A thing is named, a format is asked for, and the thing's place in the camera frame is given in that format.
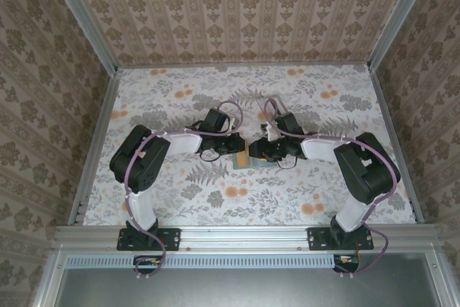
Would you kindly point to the aluminium left frame post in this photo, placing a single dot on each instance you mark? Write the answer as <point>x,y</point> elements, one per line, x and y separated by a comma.
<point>81,19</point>

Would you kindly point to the aluminium front rail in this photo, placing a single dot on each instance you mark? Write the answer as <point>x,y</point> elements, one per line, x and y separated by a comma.
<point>244,238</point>

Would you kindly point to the teal card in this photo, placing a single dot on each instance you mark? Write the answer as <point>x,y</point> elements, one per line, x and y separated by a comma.
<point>234,165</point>

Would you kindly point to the aluminium right frame post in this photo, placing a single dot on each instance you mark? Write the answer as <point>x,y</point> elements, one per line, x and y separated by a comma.
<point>397,12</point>

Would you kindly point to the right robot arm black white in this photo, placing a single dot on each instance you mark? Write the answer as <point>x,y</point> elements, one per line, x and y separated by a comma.
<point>366,167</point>

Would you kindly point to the black connector box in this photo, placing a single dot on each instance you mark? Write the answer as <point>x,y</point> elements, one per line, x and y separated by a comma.
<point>147,263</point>
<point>346,262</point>

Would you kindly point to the grey metal sheet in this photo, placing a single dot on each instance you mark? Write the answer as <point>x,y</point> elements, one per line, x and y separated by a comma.
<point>244,287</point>

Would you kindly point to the aluminium rail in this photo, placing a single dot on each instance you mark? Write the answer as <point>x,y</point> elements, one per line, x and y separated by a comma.
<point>93,149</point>
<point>402,163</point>
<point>244,238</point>

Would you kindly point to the aluminium frame post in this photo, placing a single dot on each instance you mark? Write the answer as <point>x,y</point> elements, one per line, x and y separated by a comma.
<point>397,12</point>
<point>81,19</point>

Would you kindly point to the aluminium left side rail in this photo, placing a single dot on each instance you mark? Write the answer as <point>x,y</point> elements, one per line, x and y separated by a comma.
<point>93,149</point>

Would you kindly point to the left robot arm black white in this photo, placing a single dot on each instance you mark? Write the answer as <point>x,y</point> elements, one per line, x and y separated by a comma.
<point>140,159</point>

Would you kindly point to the aluminium right side rail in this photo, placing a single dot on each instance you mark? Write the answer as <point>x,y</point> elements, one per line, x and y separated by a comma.
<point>402,163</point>

